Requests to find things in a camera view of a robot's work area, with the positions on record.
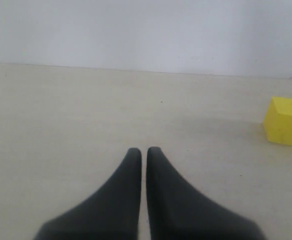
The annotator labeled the yellow foam cube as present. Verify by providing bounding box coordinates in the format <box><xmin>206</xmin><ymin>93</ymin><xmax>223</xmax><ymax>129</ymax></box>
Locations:
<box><xmin>263</xmin><ymin>96</ymin><xmax>292</xmax><ymax>146</ymax></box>

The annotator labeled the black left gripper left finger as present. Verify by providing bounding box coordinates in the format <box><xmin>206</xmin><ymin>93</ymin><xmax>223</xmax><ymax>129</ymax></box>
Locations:
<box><xmin>34</xmin><ymin>148</ymin><xmax>142</xmax><ymax>240</ymax></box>

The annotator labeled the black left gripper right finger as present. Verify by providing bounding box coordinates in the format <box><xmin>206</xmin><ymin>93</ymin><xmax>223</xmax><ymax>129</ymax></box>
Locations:
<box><xmin>146</xmin><ymin>146</ymin><xmax>266</xmax><ymax>240</ymax></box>

